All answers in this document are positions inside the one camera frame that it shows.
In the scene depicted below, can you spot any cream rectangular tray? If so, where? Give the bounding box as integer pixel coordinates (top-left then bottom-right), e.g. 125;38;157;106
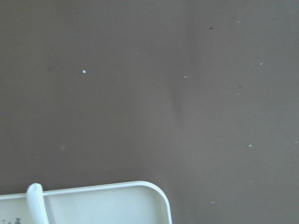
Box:
0;181;172;224

